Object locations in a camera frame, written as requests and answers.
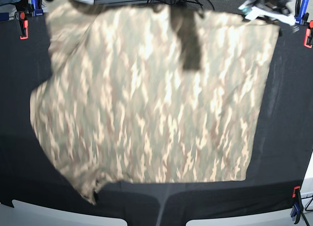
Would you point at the orange clamp far right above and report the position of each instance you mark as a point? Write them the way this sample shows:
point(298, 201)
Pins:
point(308, 40)

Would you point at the orange blue clamp bottom right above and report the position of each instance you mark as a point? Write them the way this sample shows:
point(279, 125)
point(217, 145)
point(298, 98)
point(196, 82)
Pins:
point(297, 211)

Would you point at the black table cloth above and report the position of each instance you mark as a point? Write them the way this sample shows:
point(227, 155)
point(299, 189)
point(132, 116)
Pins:
point(32, 192)

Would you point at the camouflage t-shirt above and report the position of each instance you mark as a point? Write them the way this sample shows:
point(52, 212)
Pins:
point(152, 94)

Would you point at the blue clamp top right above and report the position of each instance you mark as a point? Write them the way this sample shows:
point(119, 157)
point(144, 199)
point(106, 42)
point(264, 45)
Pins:
point(301, 14)

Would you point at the orange clamp far left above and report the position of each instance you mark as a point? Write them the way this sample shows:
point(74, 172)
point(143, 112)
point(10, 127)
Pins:
point(20, 16)

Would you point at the blue clamp top left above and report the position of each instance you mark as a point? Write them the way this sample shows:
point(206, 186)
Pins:
point(36, 7)

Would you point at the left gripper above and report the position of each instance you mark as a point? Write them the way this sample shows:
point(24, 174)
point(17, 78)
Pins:
point(274, 9)

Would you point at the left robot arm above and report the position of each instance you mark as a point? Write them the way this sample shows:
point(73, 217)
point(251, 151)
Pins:
point(268, 10)

